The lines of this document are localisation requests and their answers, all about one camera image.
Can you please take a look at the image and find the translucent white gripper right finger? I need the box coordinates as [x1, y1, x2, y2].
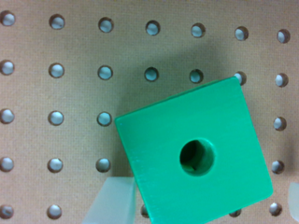
[288, 182, 299, 220]

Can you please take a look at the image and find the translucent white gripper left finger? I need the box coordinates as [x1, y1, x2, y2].
[82, 177, 136, 224]

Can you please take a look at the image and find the green block with round hole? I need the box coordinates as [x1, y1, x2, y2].
[115, 77, 273, 224]

